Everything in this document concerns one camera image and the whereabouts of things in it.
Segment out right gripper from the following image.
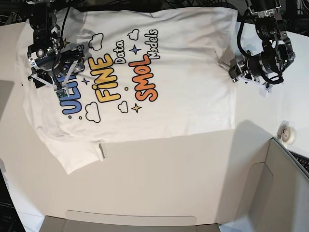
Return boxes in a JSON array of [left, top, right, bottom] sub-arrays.
[[28, 52, 85, 90]]

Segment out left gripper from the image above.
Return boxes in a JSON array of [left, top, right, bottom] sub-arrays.
[[229, 58, 273, 88]]

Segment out white printed t-shirt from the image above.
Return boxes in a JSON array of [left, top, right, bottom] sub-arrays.
[[15, 7, 237, 174]]

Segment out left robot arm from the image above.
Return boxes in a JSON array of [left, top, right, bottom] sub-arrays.
[[229, 0, 295, 92]]

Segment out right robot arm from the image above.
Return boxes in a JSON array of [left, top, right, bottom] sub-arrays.
[[22, 0, 84, 97]]

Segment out clear tape roll dispenser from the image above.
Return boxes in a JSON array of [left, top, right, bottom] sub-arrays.
[[277, 120, 296, 145]]

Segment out black keyboard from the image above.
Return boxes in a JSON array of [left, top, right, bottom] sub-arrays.
[[289, 150, 309, 174]]

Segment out grey cardboard box right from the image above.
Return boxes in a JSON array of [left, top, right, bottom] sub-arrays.
[[248, 138, 309, 232]]

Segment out grey cardboard box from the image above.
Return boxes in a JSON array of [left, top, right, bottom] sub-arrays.
[[248, 138, 309, 232], [40, 210, 220, 232]]

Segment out grey cardboard box bottom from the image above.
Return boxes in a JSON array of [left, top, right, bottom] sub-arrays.
[[40, 210, 220, 232]]

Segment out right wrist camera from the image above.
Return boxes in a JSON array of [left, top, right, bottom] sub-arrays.
[[55, 88, 68, 100]]

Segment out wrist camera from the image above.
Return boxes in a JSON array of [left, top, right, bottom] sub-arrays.
[[55, 88, 68, 100], [259, 86, 273, 98]]

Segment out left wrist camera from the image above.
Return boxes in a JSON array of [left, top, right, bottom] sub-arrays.
[[259, 86, 273, 98]]

